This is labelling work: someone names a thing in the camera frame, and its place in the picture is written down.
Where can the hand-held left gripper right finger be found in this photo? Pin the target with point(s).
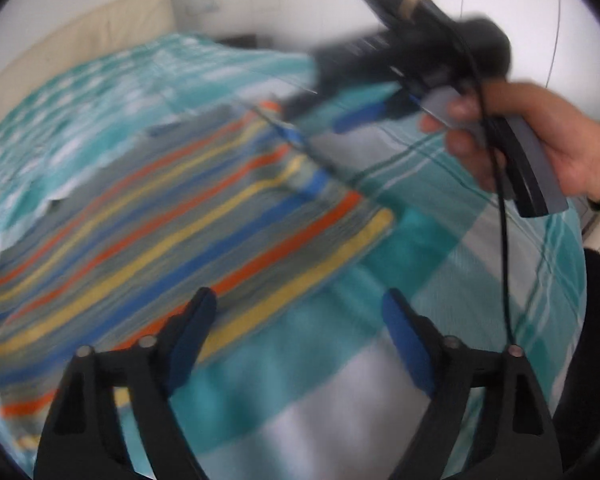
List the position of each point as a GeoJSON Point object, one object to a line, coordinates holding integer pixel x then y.
{"type": "Point", "coordinates": [410, 350]}

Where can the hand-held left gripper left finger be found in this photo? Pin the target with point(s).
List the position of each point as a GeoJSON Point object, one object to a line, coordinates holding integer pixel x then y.
{"type": "Point", "coordinates": [185, 350]}

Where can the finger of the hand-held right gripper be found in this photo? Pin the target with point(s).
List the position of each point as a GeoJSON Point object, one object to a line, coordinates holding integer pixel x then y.
{"type": "Point", "coordinates": [365, 115]}
{"type": "Point", "coordinates": [340, 75]}

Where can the striped knitted sweater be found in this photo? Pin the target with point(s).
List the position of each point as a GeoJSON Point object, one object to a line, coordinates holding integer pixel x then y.
{"type": "Point", "coordinates": [180, 220]}

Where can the person's right hand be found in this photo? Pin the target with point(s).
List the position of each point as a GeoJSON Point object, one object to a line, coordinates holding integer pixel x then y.
{"type": "Point", "coordinates": [545, 125]}

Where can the dark nightstand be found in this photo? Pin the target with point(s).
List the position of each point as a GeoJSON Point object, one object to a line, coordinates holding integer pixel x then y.
{"type": "Point", "coordinates": [237, 40]}

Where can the teal plaid bedspread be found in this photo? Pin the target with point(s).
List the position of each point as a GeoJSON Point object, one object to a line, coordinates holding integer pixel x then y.
{"type": "Point", "coordinates": [430, 240]}

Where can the person's dark pants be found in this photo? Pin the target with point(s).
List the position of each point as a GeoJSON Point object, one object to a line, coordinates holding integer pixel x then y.
{"type": "Point", "coordinates": [590, 360]}

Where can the cream padded headboard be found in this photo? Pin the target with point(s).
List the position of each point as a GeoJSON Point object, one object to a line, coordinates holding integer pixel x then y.
{"type": "Point", "coordinates": [80, 35]}

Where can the wall socket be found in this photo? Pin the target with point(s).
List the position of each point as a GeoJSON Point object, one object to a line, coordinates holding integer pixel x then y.
{"type": "Point", "coordinates": [207, 2]}

